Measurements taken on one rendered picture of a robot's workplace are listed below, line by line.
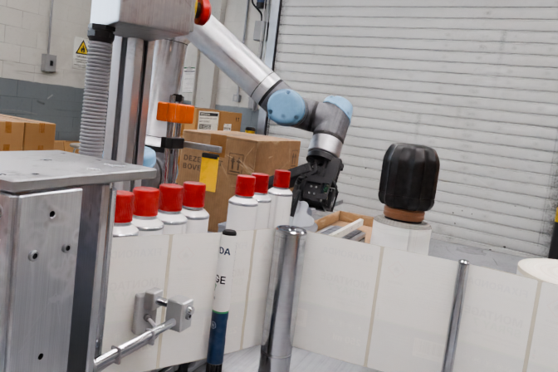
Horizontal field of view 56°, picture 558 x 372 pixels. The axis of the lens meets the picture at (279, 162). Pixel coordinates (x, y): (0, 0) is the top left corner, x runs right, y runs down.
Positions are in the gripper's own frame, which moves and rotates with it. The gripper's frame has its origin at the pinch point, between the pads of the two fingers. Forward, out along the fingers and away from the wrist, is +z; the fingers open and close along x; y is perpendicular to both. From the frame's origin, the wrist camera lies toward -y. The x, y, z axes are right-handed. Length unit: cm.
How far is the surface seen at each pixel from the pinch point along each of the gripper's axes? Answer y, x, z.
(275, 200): 0.4, -13.6, -2.7
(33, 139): -289, 169, -79
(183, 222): 3.0, -45.4, 14.3
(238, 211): 1.3, -28.2, 5.7
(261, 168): -19.1, 14.2, -20.9
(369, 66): -99, 320, -280
